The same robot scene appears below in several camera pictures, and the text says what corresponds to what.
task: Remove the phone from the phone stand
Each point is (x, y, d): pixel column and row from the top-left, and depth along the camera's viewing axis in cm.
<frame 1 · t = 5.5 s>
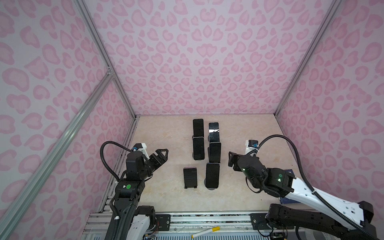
left hand: (163, 151, 73), fingers open
right hand: (235, 154, 71), fingers open
back left black phone: (198, 127, 100), point 12 cm above the table
middle left black phone: (198, 148, 93), point 10 cm above the table
middle right black phone: (214, 151, 98), point 4 cm above the table
front left purple phone: (190, 179, 83), point 6 cm above the table
front right black phone: (212, 171, 79), point 13 cm above the table
grey round phone stand: (211, 181, 80), point 8 cm above the table

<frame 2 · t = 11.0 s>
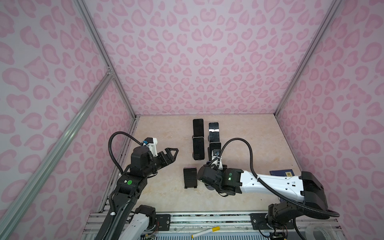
left hand: (173, 150, 70), fingers open
right hand: (209, 167, 77), fingers open
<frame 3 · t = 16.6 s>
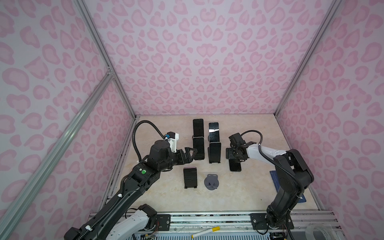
left hand: (192, 149, 70), fingers open
right hand: (232, 153, 96), fingers open
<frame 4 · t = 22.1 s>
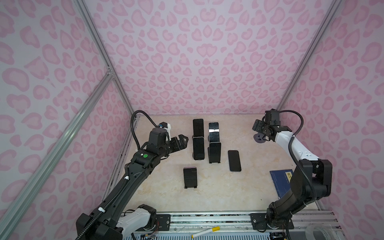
left hand: (182, 138, 75), fingers open
right hand: (263, 124, 90), fingers open
grey round phone stand: (260, 138, 103), point 4 cm above the table
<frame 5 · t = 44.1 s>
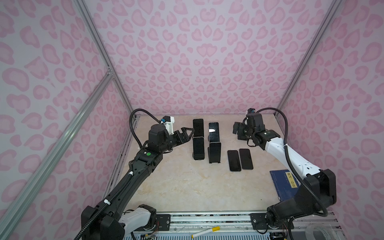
left hand: (190, 130, 72), fingers open
right hand: (241, 124, 85), fingers open
front left purple phone: (246, 159, 98), on the table
